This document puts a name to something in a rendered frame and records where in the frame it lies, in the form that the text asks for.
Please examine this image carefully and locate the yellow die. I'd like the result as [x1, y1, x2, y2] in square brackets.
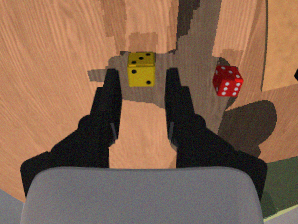
[127, 52, 155, 87]

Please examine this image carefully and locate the red die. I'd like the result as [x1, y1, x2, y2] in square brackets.
[212, 65, 244, 97]

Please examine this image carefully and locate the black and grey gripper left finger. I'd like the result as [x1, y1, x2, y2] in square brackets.
[20, 68, 122, 198]

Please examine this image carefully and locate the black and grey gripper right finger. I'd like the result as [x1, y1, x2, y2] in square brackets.
[165, 68, 268, 202]

